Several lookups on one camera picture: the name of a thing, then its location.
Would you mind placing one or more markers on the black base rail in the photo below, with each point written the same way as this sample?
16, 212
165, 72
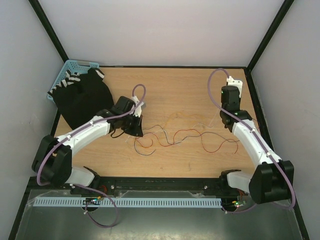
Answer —
207, 186

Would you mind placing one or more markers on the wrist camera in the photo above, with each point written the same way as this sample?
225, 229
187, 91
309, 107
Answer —
236, 83
137, 106

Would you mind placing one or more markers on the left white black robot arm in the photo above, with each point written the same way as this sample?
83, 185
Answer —
53, 160

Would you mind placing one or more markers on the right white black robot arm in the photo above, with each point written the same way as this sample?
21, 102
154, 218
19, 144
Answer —
273, 177

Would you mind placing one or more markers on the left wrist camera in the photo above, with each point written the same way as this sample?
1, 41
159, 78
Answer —
137, 106

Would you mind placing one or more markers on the light blue slotted cable duct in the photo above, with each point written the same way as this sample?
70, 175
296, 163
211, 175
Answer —
128, 202

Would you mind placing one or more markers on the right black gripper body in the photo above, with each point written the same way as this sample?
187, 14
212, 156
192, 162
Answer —
221, 111

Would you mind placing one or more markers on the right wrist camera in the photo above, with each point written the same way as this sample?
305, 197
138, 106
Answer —
236, 83

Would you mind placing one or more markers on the white zip tie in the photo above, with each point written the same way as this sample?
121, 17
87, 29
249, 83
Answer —
213, 120

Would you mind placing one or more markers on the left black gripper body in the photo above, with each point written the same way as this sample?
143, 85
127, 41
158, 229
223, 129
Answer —
128, 120

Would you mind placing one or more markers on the black striped cloth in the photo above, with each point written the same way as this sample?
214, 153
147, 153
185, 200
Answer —
80, 96

